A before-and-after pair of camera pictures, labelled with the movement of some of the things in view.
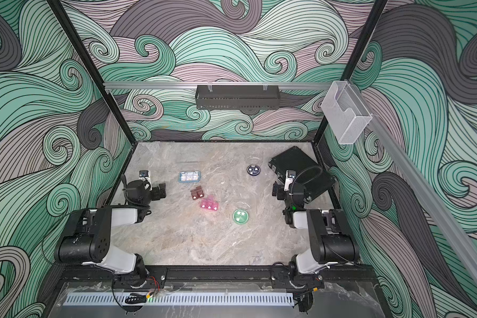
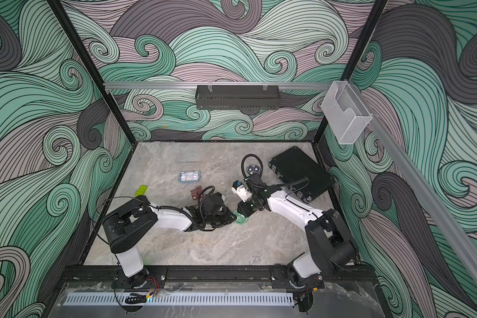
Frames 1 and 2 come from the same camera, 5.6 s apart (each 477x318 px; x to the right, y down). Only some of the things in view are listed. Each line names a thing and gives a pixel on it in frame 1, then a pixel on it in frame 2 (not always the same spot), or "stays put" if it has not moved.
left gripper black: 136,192 -> 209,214
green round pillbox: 240,216 stays put
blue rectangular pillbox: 189,176 stays put
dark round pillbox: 253,170 stays put
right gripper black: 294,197 -> 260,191
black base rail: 256,275 stays put
